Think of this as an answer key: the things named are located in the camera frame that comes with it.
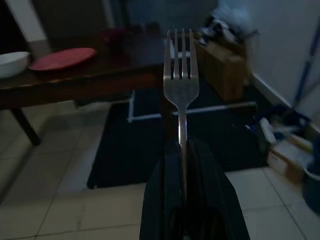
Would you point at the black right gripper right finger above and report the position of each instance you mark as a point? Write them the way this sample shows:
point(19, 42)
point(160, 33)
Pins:
point(210, 185)

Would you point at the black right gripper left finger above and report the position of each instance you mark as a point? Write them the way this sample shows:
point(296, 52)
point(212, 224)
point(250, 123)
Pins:
point(162, 195)

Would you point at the silver metal fork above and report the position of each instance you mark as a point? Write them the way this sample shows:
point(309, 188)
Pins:
point(181, 92)

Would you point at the black floor mat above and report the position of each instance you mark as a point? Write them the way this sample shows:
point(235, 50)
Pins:
point(125, 150)

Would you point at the small cardboard box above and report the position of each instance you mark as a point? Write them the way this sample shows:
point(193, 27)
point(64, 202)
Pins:
point(285, 162)

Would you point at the white-edged dark floor mat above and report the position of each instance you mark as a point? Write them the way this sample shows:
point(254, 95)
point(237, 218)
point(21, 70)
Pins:
point(150, 116)

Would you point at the blue bucket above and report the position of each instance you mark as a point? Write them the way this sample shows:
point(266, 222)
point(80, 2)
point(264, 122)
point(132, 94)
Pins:
point(312, 187)

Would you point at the large brown cardboard box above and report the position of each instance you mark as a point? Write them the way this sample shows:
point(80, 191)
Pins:
point(225, 72)

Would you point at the dark wooden table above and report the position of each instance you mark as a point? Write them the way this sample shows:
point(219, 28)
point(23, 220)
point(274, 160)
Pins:
point(100, 72)

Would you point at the dark red mug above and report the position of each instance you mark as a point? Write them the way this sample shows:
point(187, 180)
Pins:
point(112, 36)

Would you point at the clear plastic bag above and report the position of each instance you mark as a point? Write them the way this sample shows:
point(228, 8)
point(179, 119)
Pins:
point(230, 17)

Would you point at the red plate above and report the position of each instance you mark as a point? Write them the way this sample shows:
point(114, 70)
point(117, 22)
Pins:
point(62, 58)

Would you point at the white bowl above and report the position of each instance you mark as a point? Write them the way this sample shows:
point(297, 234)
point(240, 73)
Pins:
point(12, 63)

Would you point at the white door frame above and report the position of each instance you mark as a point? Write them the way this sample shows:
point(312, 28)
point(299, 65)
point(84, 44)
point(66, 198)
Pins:
point(27, 20)

